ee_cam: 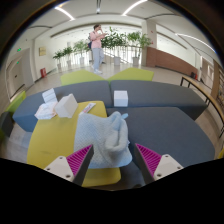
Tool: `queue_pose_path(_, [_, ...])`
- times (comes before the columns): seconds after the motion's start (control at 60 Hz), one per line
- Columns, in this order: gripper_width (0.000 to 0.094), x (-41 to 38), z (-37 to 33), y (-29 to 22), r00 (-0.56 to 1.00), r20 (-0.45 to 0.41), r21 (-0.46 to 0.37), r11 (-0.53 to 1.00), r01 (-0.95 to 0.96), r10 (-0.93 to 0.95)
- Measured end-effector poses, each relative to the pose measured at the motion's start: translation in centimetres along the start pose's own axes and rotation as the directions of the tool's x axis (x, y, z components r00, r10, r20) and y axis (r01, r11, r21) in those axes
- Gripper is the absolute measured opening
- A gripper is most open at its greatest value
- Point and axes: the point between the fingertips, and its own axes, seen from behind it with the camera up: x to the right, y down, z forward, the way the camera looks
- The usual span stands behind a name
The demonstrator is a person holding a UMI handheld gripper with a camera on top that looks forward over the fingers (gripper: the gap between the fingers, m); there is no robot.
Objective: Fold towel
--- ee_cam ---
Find person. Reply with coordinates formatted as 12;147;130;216
88;23;108;75

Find wooden bench with black frame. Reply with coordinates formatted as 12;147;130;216
180;75;224;138

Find grey ottoman bench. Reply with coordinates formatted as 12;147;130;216
109;79;208;121
106;106;216;189

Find white double door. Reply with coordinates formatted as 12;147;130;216
6;58;26;98

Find white tube with red print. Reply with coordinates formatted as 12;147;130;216
78;102;97;115

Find white stacked tissue pack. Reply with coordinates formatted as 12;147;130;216
41;87;59;104

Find small white cube box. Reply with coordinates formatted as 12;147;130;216
113;90;129;108

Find green ottoman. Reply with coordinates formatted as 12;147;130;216
5;90;27;114
107;67;155;83
60;69;108;87

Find dark grey stool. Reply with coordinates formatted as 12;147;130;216
0;110;15;138

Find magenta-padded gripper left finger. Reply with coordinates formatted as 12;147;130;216
43;143;95;187

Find ceiling strip lights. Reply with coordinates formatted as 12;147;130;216
54;0;214;54

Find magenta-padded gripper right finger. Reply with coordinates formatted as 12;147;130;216
133;142;185;185

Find yellow ottoman table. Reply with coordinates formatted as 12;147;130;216
26;100;122;188

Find light blue-grey towel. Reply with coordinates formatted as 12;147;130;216
73;111;133;170

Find blue-grey ottoman bench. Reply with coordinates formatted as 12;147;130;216
12;80;114;133

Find row of potted plants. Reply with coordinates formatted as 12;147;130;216
52;27;153;71

